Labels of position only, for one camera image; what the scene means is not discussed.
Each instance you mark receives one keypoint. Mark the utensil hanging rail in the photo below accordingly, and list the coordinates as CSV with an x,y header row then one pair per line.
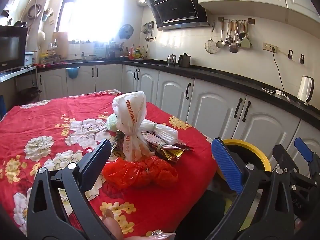
x,y
235,20

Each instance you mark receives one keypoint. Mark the black microwave oven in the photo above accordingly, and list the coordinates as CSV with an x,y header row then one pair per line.
x,y
12,50

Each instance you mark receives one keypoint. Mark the white base cabinets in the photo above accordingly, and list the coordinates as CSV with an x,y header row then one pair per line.
x,y
215,105

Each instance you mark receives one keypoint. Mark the white electric kettle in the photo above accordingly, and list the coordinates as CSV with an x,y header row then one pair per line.
x,y
303,90

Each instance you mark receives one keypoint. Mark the steel spoon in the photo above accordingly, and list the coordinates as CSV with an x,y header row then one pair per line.
x,y
228,40

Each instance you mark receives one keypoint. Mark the green foam fruit net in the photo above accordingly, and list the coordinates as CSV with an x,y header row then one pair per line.
x,y
112,123

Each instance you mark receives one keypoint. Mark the person's left hand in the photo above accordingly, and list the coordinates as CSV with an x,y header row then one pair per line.
x,y
113,227

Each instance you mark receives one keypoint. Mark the colourful foil snack wrapper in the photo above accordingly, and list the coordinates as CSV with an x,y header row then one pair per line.
x,y
117,147

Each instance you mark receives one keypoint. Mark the dark foil snack wrapper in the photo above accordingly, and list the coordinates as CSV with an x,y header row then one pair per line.
x,y
185,147

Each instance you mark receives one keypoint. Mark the hanging kitchen tools rack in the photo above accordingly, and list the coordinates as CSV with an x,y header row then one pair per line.
x,y
148,28

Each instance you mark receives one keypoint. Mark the white blue storage box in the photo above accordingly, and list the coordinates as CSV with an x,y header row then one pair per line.
x,y
29,58

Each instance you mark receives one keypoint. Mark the black kitchen countertop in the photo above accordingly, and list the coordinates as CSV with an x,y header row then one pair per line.
x,y
225,76

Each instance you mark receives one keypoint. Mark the gold foil wrapper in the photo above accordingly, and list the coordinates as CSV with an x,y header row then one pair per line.
x,y
172,155

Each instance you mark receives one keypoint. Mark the steel ladle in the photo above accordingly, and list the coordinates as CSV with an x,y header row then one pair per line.
x,y
220,43

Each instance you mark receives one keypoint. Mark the row of condiment bottles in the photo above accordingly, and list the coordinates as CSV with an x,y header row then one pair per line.
x,y
135,53

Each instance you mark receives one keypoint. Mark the yellow-rimmed black trash bin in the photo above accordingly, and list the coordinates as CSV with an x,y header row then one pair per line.
x,y
255,152

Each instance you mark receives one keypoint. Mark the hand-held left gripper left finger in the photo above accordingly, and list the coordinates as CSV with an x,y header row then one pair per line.
x,y
96,165

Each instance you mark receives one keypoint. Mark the bright kitchen window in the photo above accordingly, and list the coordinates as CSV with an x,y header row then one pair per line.
x,y
87,10

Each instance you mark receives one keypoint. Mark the small blue wall fan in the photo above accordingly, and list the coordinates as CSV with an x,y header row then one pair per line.
x,y
125,31

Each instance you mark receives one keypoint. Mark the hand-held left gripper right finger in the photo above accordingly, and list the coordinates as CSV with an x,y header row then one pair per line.
x,y
226,165

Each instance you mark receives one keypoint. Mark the black ladle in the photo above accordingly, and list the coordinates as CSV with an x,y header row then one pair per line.
x,y
233,48

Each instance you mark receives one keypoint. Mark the pale green spatula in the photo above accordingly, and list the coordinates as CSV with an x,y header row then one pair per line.
x,y
245,42

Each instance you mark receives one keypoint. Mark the black wall hook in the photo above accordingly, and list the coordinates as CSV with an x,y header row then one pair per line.
x,y
290,54
302,59

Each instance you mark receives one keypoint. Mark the steel teapot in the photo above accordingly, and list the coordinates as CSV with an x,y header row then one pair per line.
x,y
172,60

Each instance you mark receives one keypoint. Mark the steel shelf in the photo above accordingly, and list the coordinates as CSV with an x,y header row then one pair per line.
x,y
15,73

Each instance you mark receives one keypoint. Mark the wooden cutting board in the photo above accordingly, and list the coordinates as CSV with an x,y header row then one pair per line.
x,y
61,45

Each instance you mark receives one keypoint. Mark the beige wall socket strip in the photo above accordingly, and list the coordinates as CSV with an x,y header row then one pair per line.
x,y
268,47

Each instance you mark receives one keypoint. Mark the red plastic bag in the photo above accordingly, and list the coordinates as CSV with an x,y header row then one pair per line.
x,y
140,172

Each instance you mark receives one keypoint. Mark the silver exhaust duct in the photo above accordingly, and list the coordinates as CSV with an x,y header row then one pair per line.
x,y
142,1

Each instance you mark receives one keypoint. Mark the red floral tablecloth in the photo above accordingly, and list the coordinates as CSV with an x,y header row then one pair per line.
x,y
162,200

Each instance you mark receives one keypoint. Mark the dark green pot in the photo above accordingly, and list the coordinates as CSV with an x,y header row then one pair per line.
x,y
184,61

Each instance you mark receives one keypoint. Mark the black range hood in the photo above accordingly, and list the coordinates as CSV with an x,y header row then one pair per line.
x,y
175,7

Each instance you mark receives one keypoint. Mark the cluster of glass jars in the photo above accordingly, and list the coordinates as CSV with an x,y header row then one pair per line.
x,y
51,57

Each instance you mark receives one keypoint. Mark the white orange-print plastic bag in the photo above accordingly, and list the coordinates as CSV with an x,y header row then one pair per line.
x,y
130,110

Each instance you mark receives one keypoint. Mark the small red white packet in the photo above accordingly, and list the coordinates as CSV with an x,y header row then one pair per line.
x,y
87,151

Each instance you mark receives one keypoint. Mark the blue hanging waste bin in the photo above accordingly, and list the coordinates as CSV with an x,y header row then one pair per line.
x,y
72,73

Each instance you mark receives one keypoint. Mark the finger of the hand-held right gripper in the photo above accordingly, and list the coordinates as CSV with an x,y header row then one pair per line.
x,y
282,156
303,150

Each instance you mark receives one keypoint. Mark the kitchen storage rack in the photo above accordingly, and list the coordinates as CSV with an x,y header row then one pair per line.
x,y
115,50

